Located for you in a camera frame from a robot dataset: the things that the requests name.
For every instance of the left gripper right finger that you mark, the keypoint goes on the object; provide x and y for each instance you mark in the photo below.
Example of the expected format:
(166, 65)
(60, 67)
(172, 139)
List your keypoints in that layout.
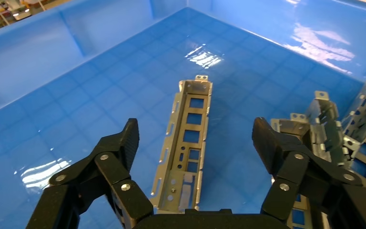
(293, 167)

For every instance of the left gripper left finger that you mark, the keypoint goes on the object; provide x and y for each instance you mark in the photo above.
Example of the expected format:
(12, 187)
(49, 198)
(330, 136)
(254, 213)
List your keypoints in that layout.
(119, 177)

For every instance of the blue plastic bin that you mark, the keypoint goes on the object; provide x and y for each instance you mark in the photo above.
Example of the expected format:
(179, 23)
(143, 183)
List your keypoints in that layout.
(107, 94)

